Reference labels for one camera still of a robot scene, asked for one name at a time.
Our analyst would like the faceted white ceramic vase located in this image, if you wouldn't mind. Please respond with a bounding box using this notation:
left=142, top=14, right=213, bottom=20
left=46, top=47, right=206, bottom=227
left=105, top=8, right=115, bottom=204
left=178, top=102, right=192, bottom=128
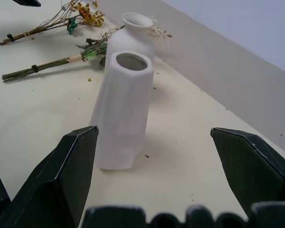
left=89, top=50, right=155, bottom=171

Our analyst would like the green-stemmed dried white flower bouquet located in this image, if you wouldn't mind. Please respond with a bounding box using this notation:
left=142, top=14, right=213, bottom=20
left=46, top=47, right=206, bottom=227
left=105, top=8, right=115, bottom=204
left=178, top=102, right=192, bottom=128
left=1, top=16, right=173, bottom=84

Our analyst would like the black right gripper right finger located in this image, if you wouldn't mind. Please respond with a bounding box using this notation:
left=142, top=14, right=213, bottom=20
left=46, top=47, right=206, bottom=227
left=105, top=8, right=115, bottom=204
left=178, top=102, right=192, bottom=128
left=210, top=127, right=285, bottom=219

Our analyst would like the dried yellow flower bouquet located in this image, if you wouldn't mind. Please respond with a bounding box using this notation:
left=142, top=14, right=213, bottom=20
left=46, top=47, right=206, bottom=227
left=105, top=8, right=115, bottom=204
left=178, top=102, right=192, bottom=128
left=0, top=0, right=106, bottom=47

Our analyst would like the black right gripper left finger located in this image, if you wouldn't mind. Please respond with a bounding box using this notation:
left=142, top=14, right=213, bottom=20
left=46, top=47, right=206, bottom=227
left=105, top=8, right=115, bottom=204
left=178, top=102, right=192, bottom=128
left=0, top=125, right=100, bottom=228

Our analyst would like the round white ceramic bottle vase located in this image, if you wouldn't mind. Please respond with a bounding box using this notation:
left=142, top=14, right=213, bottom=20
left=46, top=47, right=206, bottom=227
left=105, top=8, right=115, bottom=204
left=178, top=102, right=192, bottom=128
left=105, top=12, right=156, bottom=65

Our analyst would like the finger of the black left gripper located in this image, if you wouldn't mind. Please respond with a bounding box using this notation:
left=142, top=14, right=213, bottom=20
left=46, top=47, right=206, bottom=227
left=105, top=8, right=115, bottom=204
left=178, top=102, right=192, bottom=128
left=13, top=0, right=41, bottom=8

